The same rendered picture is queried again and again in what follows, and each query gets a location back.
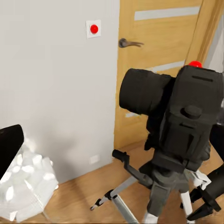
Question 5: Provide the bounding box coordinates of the digital camera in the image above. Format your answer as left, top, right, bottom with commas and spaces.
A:
119, 61, 224, 160

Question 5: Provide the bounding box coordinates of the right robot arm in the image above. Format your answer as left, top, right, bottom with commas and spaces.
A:
184, 164, 224, 221

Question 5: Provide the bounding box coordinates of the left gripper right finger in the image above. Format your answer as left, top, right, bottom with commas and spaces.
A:
209, 124, 224, 161

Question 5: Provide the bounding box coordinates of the camera tripod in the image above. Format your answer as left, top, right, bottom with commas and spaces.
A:
90, 117, 211, 224

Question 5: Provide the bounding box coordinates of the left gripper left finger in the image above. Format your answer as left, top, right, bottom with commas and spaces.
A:
0, 124, 24, 180

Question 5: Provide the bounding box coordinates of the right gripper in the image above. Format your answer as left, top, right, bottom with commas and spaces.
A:
187, 169, 224, 221

